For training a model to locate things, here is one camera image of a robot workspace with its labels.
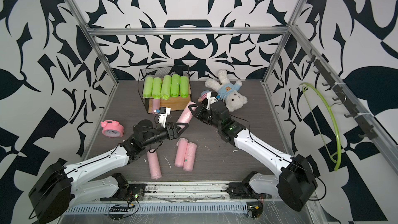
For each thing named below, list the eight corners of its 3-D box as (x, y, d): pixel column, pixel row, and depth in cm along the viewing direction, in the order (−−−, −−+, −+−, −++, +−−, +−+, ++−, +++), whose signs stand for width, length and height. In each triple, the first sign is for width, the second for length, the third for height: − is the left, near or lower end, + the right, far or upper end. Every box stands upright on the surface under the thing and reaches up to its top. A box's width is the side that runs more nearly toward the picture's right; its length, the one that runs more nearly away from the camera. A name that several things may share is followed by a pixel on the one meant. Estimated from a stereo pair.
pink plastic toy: (108, 138, 94) (98, 128, 84) (111, 130, 97) (101, 120, 87) (124, 138, 94) (115, 128, 84) (126, 130, 97) (118, 120, 88)
